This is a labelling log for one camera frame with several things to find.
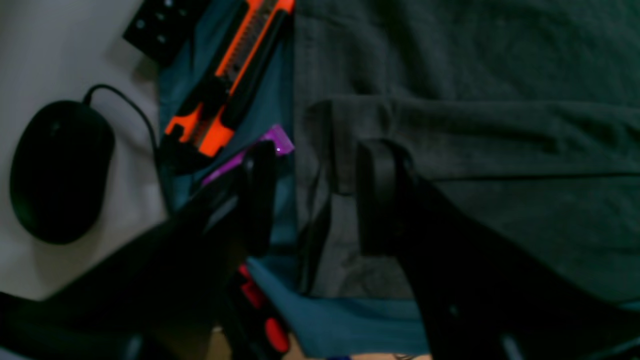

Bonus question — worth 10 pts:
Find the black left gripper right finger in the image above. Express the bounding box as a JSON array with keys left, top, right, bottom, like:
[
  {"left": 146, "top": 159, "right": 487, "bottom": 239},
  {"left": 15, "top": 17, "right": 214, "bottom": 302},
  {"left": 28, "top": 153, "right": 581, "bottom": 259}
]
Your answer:
[{"left": 355, "top": 139, "right": 640, "bottom": 360}]

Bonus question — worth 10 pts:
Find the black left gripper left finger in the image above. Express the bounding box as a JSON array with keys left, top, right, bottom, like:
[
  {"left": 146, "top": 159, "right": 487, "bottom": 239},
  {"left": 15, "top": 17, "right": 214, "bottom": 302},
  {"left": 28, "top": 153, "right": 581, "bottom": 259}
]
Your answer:
[{"left": 1, "top": 153, "right": 278, "bottom": 360}]

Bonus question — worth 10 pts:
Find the grey T-shirt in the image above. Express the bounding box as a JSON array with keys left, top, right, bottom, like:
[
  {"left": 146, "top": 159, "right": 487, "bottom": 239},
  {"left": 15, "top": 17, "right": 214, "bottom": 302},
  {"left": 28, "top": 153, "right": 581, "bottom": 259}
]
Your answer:
[{"left": 294, "top": 0, "right": 640, "bottom": 303}]

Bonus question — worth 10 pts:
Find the orange black tool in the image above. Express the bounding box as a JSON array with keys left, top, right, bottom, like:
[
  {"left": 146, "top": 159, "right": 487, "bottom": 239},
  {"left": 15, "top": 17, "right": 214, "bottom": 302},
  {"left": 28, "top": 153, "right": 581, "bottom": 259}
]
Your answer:
[{"left": 219, "top": 263, "right": 291, "bottom": 360}]

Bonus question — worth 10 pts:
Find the blue table cloth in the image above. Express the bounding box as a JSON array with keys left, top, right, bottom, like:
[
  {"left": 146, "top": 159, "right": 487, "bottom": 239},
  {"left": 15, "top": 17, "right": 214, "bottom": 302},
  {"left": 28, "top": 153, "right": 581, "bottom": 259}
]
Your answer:
[{"left": 159, "top": 0, "right": 640, "bottom": 358}]

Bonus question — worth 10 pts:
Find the black computer mouse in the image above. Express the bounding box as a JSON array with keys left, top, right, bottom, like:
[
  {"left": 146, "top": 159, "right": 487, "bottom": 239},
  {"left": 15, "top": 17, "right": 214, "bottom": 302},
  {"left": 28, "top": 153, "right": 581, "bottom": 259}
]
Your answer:
[{"left": 9, "top": 100, "right": 115, "bottom": 245}]

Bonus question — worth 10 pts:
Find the orange black utility knife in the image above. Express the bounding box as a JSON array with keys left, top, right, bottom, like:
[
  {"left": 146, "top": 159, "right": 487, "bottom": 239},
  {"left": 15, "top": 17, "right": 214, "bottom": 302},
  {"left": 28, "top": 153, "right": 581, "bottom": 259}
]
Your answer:
[{"left": 159, "top": 0, "right": 295, "bottom": 175}]

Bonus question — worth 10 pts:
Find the black remote control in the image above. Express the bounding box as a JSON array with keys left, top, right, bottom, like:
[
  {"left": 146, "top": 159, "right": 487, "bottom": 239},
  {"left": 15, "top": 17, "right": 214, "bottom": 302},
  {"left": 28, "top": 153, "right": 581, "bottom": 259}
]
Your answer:
[{"left": 122, "top": 0, "right": 211, "bottom": 66}]

